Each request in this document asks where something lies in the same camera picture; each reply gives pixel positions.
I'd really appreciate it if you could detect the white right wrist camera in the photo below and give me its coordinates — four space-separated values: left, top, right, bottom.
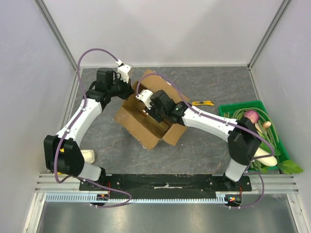
136 89 153 109

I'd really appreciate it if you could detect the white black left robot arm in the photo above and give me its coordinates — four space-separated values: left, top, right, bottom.
44 64 134 191

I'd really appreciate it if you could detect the purple onion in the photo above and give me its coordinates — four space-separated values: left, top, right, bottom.
243 110 259 124

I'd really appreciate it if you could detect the aluminium frame rail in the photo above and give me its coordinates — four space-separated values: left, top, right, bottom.
35 174 298 194

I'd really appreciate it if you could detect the yellow utility knife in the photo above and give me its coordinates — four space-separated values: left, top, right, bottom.
191 100 215 106

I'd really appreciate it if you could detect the brown cardboard express box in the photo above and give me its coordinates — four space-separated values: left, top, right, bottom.
114 69 187 150

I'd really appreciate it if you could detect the yellow napa cabbage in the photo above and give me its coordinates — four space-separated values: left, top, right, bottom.
57 149 95 177

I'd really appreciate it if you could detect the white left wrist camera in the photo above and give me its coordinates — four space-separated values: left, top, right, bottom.
116 59 133 83

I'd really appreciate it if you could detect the gold capped amber bottle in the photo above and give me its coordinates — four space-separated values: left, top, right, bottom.
142 109 169 132

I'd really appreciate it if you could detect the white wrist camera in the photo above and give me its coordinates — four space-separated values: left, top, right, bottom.
116 59 133 83
136 89 153 109

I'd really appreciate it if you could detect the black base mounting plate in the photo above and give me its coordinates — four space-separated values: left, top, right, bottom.
79 173 252 191

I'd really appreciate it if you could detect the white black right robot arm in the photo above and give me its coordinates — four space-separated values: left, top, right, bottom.
137 89 260 191

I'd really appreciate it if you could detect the green plastic vegetable tray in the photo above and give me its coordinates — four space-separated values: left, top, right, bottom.
218 100 290 173

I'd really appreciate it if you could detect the slotted cable duct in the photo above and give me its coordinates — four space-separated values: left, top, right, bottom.
45 192 241 202

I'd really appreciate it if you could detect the brown mushroom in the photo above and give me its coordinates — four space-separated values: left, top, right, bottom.
262 121 272 130

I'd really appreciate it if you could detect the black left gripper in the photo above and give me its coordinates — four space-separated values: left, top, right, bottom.
108 75 135 100

